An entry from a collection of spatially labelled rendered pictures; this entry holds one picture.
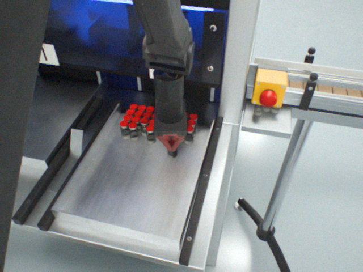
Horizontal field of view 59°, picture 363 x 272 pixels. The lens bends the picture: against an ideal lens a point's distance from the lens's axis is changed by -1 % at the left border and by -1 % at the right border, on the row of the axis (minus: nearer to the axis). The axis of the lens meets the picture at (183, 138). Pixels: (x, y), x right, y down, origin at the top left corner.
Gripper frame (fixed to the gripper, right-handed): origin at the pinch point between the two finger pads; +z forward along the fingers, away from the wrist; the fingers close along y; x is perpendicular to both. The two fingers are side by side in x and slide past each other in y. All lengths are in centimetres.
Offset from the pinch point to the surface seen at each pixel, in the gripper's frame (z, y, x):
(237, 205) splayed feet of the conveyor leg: 91, 43, -31
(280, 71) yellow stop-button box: -10.7, 13.3, -25.8
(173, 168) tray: 4.0, -3.7, -0.3
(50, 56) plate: -9.2, 23.7, 32.0
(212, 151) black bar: 2.3, 0.0, -9.5
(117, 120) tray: 4.0, 13.1, 14.7
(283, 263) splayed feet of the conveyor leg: 82, 8, -45
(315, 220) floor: 93, 34, -70
